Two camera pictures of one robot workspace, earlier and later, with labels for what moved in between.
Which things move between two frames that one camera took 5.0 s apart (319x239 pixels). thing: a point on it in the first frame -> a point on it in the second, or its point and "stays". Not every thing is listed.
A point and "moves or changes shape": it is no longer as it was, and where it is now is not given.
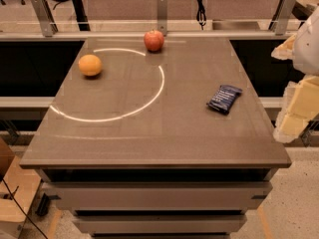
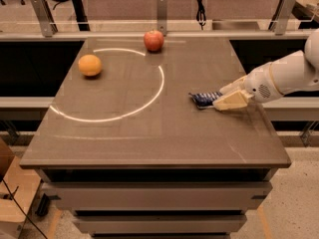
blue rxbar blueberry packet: (224, 99) moves or changes shape
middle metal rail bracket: (162, 12) stays
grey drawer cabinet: (159, 203) stays
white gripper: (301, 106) -> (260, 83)
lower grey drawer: (160, 224) stays
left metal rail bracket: (48, 24) stays
